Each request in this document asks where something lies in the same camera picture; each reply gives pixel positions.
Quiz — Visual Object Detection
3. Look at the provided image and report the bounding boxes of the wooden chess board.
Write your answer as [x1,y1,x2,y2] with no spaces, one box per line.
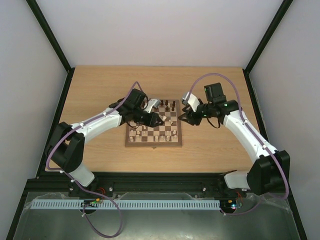
[124,99,183,148]

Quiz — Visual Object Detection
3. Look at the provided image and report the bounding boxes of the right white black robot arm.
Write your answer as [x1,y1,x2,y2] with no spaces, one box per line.
[179,83,290,196]

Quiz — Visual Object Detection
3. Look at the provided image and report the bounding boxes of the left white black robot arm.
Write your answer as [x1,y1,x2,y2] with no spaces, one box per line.
[47,88,164,187]

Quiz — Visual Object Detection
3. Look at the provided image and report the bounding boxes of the pile of white pieces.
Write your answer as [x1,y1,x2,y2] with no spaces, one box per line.
[162,115,174,126]

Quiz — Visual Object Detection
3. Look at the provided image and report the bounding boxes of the row of dark pieces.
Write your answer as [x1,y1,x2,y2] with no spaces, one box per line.
[158,99,177,112]

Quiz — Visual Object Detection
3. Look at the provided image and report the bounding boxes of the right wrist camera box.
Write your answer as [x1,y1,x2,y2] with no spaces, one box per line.
[181,91,201,113]

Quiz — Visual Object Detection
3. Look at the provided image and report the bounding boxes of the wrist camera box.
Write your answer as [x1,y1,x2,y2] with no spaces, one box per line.
[144,98,161,113]
[181,91,201,113]

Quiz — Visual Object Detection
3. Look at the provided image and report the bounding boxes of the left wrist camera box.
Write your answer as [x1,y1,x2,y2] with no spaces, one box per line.
[144,98,161,113]

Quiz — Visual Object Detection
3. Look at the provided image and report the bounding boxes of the light blue cable duct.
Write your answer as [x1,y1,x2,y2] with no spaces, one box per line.
[30,199,221,210]

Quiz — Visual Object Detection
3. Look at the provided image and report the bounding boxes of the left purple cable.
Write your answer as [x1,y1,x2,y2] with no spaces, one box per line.
[46,81,123,237]

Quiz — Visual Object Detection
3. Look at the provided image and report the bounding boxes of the purple cable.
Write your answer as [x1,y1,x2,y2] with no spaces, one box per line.
[46,81,123,237]
[189,72,290,216]

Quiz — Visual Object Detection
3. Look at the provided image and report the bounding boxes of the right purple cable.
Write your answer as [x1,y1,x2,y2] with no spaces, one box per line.
[189,72,290,216]

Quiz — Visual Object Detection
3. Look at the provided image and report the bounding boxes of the black aluminium frame rail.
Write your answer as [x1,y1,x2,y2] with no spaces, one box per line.
[24,171,290,200]

